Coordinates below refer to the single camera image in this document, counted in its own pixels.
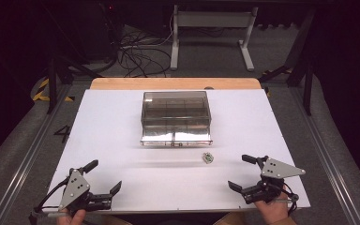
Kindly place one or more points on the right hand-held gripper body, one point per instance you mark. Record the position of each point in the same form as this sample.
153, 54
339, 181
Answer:
276, 170

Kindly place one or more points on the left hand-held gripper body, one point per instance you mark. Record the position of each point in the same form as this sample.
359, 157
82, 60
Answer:
75, 187

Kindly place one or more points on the small round metal object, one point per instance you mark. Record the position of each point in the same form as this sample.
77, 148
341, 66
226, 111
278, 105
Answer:
207, 157

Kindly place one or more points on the clear plastic drawer box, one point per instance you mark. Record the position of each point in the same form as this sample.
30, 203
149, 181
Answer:
175, 117

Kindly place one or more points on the person's left hand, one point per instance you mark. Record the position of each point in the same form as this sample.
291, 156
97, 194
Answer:
72, 220

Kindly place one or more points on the person's right hand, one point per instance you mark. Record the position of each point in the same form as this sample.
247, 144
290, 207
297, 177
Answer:
275, 211

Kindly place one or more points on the white board sheet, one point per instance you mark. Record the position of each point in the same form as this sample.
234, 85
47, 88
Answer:
106, 140

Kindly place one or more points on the person's right leg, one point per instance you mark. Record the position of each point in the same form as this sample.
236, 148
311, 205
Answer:
229, 219

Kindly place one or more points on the black metal stand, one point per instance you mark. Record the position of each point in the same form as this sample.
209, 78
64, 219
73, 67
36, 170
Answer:
307, 90
52, 84

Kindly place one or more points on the aluminium floor rail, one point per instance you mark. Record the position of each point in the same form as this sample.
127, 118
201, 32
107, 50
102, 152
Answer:
28, 156
325, 156

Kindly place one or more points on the white metal stand frame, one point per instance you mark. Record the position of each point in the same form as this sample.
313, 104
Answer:
212, 19

